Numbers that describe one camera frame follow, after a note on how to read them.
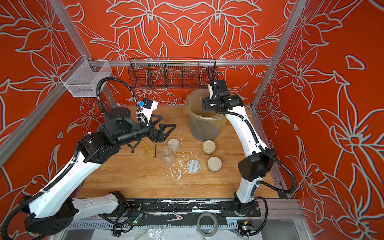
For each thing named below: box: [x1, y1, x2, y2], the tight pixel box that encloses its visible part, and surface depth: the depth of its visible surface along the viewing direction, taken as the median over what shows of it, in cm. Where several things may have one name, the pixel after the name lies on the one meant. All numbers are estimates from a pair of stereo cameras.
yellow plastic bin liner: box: [184, 88, 227, 127], surface depth 82 cm
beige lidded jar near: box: [207, 156, 223, 173], surface depth 84 cm
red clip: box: [166, 212, 184, 222], surface depth 71 cm
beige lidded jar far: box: [202, 140, 216, 156], surface depth 90 cm
